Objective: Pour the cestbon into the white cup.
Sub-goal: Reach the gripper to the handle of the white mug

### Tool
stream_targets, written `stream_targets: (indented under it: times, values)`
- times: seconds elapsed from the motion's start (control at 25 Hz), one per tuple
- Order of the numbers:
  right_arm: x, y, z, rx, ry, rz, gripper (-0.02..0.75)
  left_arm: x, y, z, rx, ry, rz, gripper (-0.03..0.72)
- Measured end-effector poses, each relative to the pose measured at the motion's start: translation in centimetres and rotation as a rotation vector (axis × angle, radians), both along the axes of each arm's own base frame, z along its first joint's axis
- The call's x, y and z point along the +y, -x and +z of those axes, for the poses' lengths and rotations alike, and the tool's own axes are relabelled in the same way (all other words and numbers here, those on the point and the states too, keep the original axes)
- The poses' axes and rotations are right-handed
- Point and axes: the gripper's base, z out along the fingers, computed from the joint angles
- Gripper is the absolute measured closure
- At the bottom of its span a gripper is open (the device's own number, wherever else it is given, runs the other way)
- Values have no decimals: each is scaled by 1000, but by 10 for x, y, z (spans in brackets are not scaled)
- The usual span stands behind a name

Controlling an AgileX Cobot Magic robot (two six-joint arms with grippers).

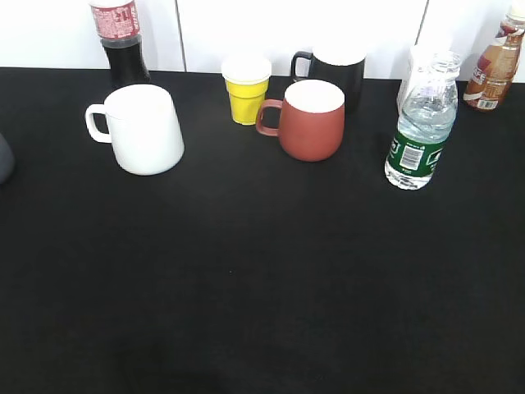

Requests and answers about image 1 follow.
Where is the yellow paper cup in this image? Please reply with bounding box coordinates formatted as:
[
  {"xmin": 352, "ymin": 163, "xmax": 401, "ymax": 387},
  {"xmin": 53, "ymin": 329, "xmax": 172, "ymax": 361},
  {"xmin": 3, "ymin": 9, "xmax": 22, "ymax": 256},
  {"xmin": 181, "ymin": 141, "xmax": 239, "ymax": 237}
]
[{"xmin": 221, "ymin": 53, "xmax": 272, "ymax": 126}]

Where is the black ceramic mug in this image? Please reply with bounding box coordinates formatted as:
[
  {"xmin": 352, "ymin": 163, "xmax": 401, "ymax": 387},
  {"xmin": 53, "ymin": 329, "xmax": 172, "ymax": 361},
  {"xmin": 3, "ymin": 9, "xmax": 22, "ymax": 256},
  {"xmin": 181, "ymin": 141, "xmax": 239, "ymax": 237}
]
[{"xmin": 290, "ymin": 45, "xmax": 366, "ymax": 114}]

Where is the white purple drink carton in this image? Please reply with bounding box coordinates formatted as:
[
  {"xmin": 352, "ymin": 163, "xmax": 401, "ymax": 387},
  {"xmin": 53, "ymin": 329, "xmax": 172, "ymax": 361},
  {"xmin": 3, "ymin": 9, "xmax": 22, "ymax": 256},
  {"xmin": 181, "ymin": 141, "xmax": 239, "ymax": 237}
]
[{"xmin": 396, "ymin": 44, "xmax": 446, "ymax": 114}]

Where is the dark grey round object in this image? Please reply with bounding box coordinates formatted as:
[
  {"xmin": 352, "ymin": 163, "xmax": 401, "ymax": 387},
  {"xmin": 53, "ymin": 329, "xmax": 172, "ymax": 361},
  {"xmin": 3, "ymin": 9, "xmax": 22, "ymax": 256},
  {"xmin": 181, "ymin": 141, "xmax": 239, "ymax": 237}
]
[{"xmin": 0, "ymin": 135, "xmax": 16, "ymax": 185}]

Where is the red-brown ceramic mug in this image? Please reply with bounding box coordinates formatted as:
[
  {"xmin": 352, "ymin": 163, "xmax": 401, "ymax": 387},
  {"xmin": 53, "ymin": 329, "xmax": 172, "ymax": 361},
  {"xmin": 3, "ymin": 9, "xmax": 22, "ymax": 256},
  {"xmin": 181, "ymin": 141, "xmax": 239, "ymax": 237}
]
[{"xmin": 255, "ymin": 80, "xmax": 345, "ymax": 162}]

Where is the clear water bottle green label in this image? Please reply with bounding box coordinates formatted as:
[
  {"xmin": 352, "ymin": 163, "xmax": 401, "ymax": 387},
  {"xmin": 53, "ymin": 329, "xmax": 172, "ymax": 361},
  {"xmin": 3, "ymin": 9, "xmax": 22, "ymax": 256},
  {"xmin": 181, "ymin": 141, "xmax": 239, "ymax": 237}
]
[{"xmin": 384, "ymin": 50, "xmax": 461, "ymax": 190}]

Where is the cola bottle red label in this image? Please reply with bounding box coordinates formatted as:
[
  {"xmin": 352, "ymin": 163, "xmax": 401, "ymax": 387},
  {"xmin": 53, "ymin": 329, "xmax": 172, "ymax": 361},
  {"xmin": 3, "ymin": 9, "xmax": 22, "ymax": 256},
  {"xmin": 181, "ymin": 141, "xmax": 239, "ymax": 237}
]
[{"xmin": 88, "ymin": 0, "xmax": 150, "ymax": 89}]

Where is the white ceramic mug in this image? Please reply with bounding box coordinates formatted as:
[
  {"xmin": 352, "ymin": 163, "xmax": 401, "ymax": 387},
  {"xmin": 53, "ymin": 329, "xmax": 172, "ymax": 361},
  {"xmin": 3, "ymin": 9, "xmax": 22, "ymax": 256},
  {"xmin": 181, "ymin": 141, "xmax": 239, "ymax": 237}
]
[{"xmin": 84, "ymin": 84, "xmax": 185, "ymax": 176}]

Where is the brown milk tea bottle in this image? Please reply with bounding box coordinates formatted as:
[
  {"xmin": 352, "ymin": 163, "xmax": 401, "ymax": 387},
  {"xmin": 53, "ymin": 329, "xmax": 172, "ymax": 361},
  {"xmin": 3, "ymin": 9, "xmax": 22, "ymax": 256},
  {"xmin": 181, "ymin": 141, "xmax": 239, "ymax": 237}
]
[{"xmin": 463, "ymin": 1, "xmax": 524, "ymax": 112}]

